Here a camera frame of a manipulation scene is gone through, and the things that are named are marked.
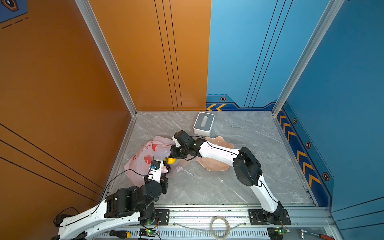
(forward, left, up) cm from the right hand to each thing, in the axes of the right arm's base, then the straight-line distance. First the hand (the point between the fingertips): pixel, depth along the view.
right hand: (168, 155), depth 86 cm
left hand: (-13, -3, +9) cm, 16 cm away
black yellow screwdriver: (-37, +18, -8) cm, 41 cm away
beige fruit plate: (-1, -26, -8) cm, 28 cm away
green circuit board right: (-35, -55, -11) cm, 66 cm away
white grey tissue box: (+31, -21, -7) cm, 38 cm away
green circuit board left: (-36, +7, -10) cm, 38 cm away
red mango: (-4, -2, +1) cm, 5 cm away
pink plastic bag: (-10, +12, +9) cm, 18 cm away
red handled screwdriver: (-36, -73, -9) cm, 82 cm away
